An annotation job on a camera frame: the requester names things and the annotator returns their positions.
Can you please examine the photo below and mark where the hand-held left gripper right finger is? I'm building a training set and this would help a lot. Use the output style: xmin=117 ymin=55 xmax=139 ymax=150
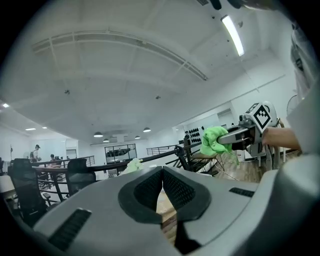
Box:
xmin=162 ymin=165 xmax=261 ymax=255

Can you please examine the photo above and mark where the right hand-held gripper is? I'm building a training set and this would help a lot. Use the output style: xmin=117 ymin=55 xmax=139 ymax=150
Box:
xmin=216 ymin=100 xmax=279 ymax=152

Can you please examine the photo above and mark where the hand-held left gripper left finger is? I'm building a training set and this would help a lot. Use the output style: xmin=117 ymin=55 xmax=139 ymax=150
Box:
xmin=33 ymin=166 xmax=181 ymax=256

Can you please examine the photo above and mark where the person's right forearm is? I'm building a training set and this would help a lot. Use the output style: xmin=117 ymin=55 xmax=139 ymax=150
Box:
xmin=260 ymin=126 xmax=302 ymax=151

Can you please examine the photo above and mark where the pale green crumpled cloth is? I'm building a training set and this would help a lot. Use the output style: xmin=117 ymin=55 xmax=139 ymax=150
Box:
xmin=122 ymin=157 xmax=145 ymax=175

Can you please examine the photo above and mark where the wooden chair with metal legs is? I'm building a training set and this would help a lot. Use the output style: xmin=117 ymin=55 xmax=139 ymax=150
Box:
xmin=191 ymin=151 xmax=227 ymax=177

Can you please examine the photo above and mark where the black metal railing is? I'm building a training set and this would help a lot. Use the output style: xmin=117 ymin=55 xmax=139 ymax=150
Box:
xmin=32 ymin=143 xmax=203 ymax=203

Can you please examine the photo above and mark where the tall black mesh office chair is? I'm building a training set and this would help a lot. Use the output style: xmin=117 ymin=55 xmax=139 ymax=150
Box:
xmin=6 ymin=157 xmax=50 ymax=227

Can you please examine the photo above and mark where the long ceiling tube light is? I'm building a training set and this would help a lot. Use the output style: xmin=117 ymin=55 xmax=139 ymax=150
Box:
xmin=220 ymin=14 xmax=245 ymax=58

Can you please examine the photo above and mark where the wall rack of black discs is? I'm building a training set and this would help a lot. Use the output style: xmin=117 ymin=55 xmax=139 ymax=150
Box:
xmin=186 ymin=126 xmax=204 ymax=145

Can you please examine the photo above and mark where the white ceiling cable tray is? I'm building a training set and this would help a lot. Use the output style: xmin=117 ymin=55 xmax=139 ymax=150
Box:
xmin=30 ymin=29 xmax=209 ymax=82

